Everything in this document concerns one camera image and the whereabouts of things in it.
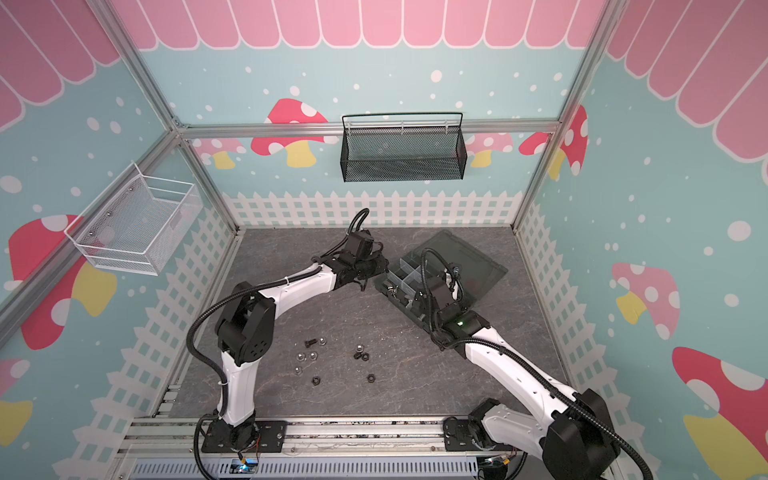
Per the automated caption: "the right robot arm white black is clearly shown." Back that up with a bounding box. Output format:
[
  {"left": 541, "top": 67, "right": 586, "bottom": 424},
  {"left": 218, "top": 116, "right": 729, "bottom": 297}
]
[{"left": 417, "top": 271, "right": 653, "bottom": 479}]

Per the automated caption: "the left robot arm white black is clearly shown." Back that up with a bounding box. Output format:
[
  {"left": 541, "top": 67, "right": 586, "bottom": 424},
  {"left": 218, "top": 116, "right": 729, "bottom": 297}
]
[{"left": 185, "top": 208, "right": 388, "bottom": 452}]

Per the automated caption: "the dark green compartment organizer box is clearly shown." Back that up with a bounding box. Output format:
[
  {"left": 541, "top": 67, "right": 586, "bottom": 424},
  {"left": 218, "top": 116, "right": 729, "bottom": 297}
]
[{"left": 375, "top": 231, "right": 508, "bottom": 344}]

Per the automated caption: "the silver washers cluster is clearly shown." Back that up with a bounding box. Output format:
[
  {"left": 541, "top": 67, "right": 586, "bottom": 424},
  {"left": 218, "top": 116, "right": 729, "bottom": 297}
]
[{"left": 293, "top": 336, "right": 328, "bottom": 377}]

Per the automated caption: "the black wire mesh basket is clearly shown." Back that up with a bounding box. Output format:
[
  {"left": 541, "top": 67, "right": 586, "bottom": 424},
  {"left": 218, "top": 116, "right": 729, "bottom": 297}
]
[{"left": 340, "top": 112, "right": 468, "bottom": 182}]

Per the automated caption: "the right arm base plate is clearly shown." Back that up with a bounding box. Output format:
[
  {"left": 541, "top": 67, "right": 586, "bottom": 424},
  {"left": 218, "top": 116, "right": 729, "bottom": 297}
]
[{"left": 442, "top": 416, "right": 496, "bottom": 452}]

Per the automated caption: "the white slotted cable duct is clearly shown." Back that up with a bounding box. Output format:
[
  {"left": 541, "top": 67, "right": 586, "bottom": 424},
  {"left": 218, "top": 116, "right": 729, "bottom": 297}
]
[{"left": 128, "top": 457, "right": 481, "bottom": 480}]

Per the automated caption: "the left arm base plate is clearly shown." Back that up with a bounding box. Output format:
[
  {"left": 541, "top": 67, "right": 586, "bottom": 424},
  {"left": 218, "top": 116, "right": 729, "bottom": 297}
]
[{"left": 202, "top": 420, "right": 288, "bottom": 453}]

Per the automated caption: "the white wire mesh basket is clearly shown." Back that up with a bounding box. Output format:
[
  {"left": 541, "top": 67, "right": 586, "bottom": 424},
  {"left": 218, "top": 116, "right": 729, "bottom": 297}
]
[{"left": 64, "top": 164, "right": 203, "bottom": 276}]

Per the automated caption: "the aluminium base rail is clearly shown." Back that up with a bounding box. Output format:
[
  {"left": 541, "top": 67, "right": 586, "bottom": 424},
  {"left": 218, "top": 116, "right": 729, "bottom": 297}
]
[{"left": 117, "top": 416, "right": 459, "bottom": 458}]

